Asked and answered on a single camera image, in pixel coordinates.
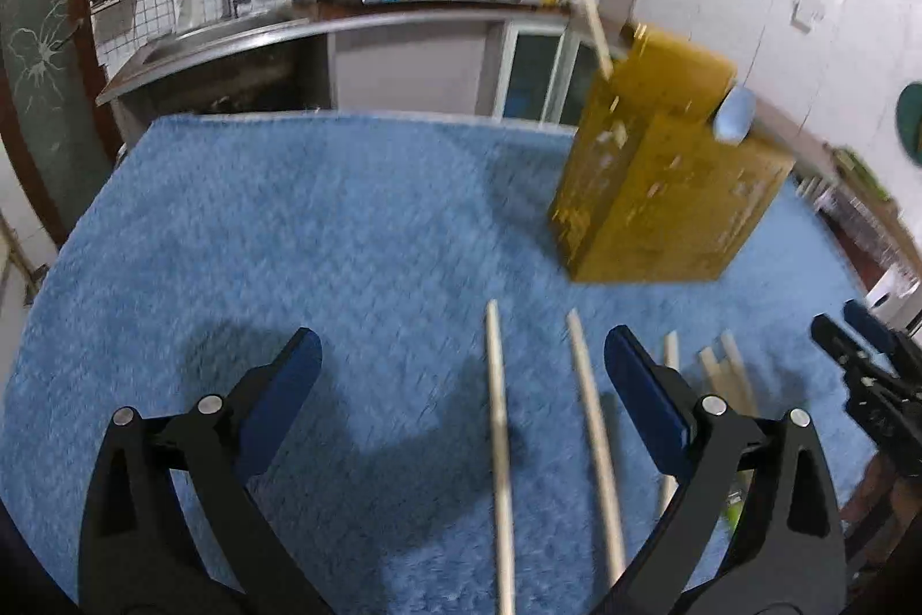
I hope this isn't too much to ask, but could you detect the green round item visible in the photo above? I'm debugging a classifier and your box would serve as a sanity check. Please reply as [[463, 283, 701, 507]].
[[895, 82, 922, 167]]

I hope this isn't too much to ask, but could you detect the wire wall basket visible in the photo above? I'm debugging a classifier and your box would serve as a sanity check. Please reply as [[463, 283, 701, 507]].
[[89, 0, 139, 41]]

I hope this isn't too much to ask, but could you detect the brown frosted glass door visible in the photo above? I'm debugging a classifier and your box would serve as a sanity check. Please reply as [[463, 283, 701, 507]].
[[0, 0, 125, 231]]

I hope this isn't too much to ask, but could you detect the steel sink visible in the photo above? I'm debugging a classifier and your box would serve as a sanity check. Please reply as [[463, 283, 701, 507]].
[[135, 13, 312, 65]]

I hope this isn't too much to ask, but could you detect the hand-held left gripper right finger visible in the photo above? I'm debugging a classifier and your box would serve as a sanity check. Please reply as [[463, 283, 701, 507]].
[[591, 325, 847, 615]]

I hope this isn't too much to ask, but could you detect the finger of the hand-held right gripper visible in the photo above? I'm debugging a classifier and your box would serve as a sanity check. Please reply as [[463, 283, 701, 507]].
[[842, 299, 901, 351], [811, 314, 876, 372]]

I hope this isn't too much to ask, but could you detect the kitchen counter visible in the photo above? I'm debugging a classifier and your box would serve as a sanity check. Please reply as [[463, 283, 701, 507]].
[[96, 1, 581, 108]]

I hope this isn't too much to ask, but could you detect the blue fuzzy table mat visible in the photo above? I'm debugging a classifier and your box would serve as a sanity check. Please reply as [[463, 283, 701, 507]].
[[0, 111, 894, 615]]

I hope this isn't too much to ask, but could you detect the yellow perforated utensil holder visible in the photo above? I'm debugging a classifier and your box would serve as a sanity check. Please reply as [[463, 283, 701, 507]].
[[547, 25, 797, 285]]

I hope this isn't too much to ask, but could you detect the glass door cabinet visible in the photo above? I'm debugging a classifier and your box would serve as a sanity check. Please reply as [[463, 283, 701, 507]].
[[497, 20, 607, 124]]

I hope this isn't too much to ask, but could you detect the person's right hand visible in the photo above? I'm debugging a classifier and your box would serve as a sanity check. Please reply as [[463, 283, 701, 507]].
[[839, 456, 898, 576]]

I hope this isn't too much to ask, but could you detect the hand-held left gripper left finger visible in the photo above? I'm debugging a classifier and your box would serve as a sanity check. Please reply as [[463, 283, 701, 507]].
[[78, 327, 332, 615]]

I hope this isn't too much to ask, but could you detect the white wall outlet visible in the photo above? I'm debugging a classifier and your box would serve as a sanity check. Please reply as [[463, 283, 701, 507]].
[[791, 0, 826, 34]]

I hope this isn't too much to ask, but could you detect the light blue spoon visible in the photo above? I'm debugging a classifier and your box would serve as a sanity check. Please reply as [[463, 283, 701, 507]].
[[712, 85, 756, 144]]

